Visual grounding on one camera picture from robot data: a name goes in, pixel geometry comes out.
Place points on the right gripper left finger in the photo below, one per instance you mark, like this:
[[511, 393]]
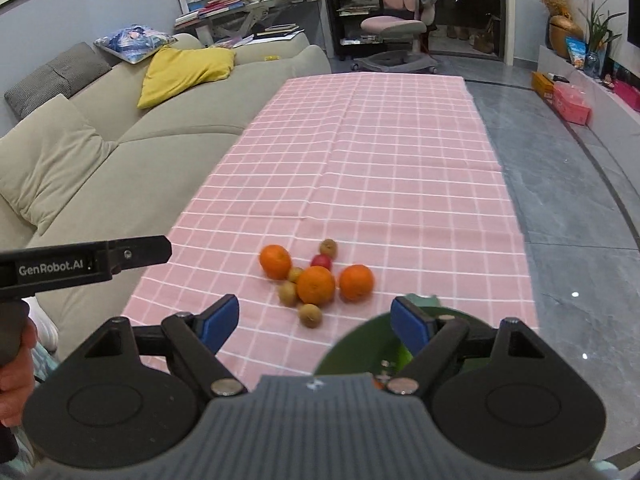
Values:
[[130, 393]]

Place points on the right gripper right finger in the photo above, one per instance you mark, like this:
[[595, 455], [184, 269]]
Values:
[[501, 395]]

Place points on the orange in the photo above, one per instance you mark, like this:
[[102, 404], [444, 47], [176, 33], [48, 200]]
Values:
[[276, 262], [316, 285], [356, 283]]

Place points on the brown longan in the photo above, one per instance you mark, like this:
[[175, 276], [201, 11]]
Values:
[[328, 248], [310, 315], [294, 273], [287, 293]]

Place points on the person's left hand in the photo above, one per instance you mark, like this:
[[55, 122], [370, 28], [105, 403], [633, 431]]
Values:
[[17, 380]]

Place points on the beige sofa back cushion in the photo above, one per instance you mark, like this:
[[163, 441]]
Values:
[[46, 158]]

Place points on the beige fabric sofa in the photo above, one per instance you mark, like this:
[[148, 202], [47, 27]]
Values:
[[163, 155]]

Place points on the green fruit bowl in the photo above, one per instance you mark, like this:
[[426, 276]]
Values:
[[384, 345]]

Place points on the grey knitted cushion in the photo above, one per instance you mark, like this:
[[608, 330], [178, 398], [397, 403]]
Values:
[[67, 74]]

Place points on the red cherry tomato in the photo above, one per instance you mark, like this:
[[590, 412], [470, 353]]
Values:
[[322, 260]]

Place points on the yellow cushion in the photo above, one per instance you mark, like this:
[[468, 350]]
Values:
[[173, 71]]

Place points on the blue patterned cushion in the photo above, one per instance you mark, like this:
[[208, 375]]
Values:
[[135, 43]]

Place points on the pink checkered tablecloth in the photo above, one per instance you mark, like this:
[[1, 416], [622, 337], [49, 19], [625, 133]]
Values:
[[396, 169]]

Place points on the white tv console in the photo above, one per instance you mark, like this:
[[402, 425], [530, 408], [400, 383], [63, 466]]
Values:
[[614, 123]]

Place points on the pink storage box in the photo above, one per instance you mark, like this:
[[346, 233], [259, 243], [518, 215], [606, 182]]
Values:
[[570, 103]]

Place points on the orange box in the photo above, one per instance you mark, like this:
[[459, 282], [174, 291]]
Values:
[[543, 86]]

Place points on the magenta box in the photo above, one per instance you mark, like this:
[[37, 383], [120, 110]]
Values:
[[627, 92]]

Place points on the blue snack bag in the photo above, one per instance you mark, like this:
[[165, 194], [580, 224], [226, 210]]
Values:
[[577, 51]]

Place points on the green potted plant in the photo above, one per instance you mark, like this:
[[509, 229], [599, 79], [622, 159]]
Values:
[[598, 37]]

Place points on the golden vase with dried flowers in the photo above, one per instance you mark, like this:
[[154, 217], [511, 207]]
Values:
[[561, 25]]

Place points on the pink office chair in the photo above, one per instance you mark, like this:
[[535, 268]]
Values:
[[402, 34]]

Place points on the dark bookshelf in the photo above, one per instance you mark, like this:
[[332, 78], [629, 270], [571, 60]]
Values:
[[349, 40]]

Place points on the black television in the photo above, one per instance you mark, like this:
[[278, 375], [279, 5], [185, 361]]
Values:
[[634, 22]]

